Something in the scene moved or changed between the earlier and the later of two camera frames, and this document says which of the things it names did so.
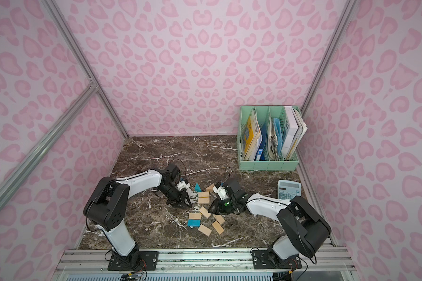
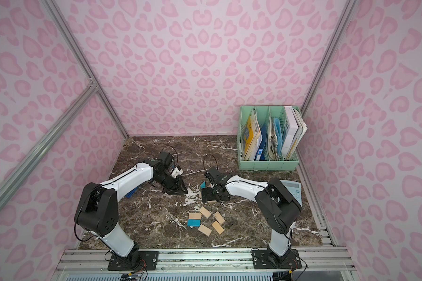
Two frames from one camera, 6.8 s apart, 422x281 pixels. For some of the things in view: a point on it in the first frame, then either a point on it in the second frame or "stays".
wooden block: [219, 218] stays
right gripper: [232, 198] to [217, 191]
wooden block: [217, 227] stays
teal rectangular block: [195, 222] stays
